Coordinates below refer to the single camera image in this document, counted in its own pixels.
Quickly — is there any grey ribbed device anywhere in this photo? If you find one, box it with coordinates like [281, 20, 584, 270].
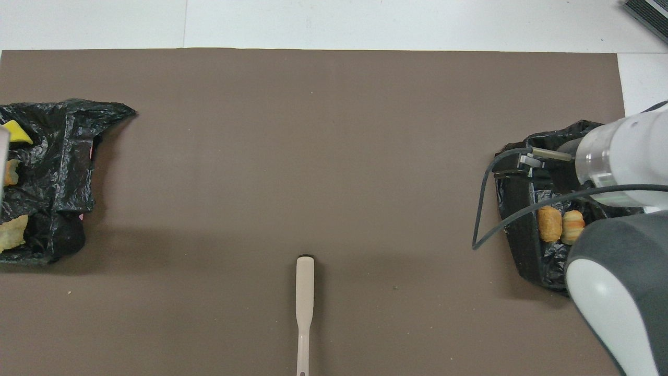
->
[622, 0, 668, 45]

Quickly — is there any right black bin bag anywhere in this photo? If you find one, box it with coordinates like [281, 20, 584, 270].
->
[494, 120, 648, 298]

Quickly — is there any pale toy dumpling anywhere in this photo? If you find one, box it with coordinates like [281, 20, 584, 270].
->
[0, 214, 29, 254]

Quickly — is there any small striped toy pastry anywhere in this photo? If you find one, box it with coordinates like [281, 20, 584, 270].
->
[561, 210, 586, 245]

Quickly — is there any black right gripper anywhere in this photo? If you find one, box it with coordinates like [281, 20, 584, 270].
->
[493, 138, 581, 190]

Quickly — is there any brown toy bread roll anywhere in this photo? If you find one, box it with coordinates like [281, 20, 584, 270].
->
[538, 205, 563, 243]

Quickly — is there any green and yellow sponge piece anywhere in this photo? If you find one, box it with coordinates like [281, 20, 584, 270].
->
[2, 120, 34, 145]

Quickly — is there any brown table mat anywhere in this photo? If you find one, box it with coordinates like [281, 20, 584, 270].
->
[0, 48, 655, 376]

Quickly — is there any crumpled black trash bag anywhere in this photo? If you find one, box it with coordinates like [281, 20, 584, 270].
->
[0, 98, 137, 265]

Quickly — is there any beige plastic dustpan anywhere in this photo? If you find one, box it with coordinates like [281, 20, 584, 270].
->
[0, 125, 11, 202]

